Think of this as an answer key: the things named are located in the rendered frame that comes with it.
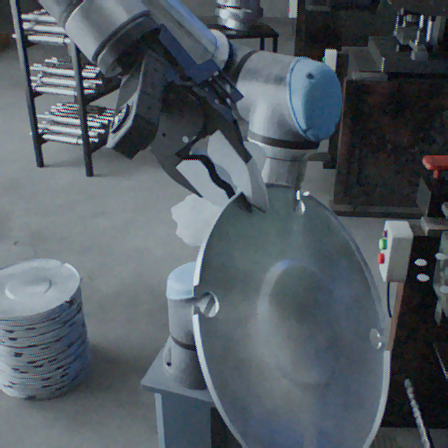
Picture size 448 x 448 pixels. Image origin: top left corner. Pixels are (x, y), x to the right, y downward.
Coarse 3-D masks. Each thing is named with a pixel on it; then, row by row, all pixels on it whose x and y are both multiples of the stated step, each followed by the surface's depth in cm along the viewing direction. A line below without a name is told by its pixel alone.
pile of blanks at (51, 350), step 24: (48, 312) 163; (72, 312) 171; (0, 336) 165; (24, 336) 164; (48, 336) 166; (72, 336) 173; (0, 360) 171; (24, 360) 168; (48, 360) 170; (72, 360) 176; (0, 384) 178; (24, 384) 173; (48, 384) 174; (72, 384) 179
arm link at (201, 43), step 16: (144, 0) 78; (160, 0) 80; (176, 0) 83; (160, 16) 81; (176, 16) 83; (192, 16) 86; (176, 32) 84; (192, 32) 86; (208, 32) 90; (192, 48) 88; (208, 48) 90; (224, 48) 92; (240, 48) 96; (224, 64) 92; (224, 80) 94
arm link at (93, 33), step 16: (96, 0) 54; (112, 0) 54; (128, 0) 55; (80, 16) 54; (96, 16) 54; (112, 16) 54; (128, 16) 54; (144, 16) 56; (80, 32) 55; (96, 32) 54; (112, 32) 54; (80, 48) 57; (96, 48) 55
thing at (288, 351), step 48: (240, 192) 57; (288, 192) 63; (240, 240) 56; (288, 240) 61; (336, 240) 67; (240, 288) 54; (288, 288) 58; (336, 288) 65; (240, 336) 53; (288, 336) 56; (336, 336) 61; (240, 384) 51; (288, 384) 55; (336, 384) 60; (384, 384) 66; (240, 432) 49; (288, 432) 53; (336, 432) 58
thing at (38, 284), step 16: (0, 272) 180; (16, 272) 180; (32, 272) 180; (48, 272) 180; (64, 272) 180; (0, 288) 173; (16, 288) 172; (32, 288) 172; (48, 288) 172; (64, 288) 173; (0, 304) 166; (16, 304) 166; (32, 304) 166; (48, 304) 166
